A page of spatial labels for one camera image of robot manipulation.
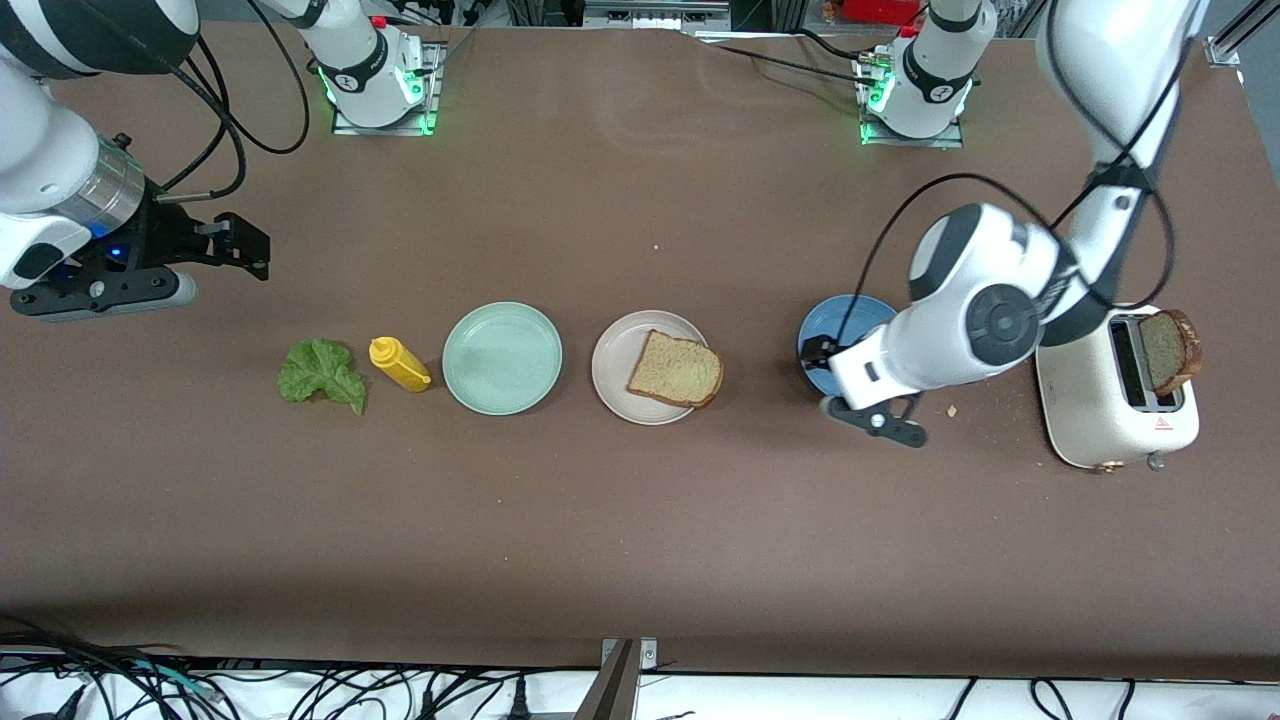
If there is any grey metal frame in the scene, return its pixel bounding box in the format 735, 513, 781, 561
583, 0, 733, 31

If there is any grey metal bracket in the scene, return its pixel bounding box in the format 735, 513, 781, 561
575, 637, 661, 720

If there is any teal cable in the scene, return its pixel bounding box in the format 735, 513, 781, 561
125, 658, 219, 699

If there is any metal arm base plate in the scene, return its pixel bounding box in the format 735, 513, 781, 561
332, 40, 443, 136
858, 55, 966, 149

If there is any beige plate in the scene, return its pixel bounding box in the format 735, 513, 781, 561
592, 309, 716, 426

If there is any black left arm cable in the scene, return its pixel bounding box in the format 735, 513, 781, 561
835, 30, 1201, 346

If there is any green lettuce leaf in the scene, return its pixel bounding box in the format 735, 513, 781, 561
277, 338, 369, 417

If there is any white two-slot toaster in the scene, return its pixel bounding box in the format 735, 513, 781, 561
1035, 303, 1201, 473

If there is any red box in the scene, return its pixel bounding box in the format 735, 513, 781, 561
843, 0, 923, 26

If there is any mint green plate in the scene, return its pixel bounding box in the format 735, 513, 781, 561
442, 302, 564, 417

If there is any blue plate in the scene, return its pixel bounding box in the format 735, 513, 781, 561
797, 294, 899, 397

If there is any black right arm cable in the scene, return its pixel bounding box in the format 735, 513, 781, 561
158, 0, 313, 201

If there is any brown bread slice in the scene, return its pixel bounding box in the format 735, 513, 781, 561
1140, 309, 1204, 397
627, 329, 724, 410

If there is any yellow mustard squeeze bottle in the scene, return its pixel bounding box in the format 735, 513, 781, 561
369, 336, 433, 394

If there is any black table cable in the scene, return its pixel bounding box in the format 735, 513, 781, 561
690, 28, 886, 93

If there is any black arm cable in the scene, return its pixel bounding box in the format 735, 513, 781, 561
158, 0, 313, 201
835, 30, 1201, 346

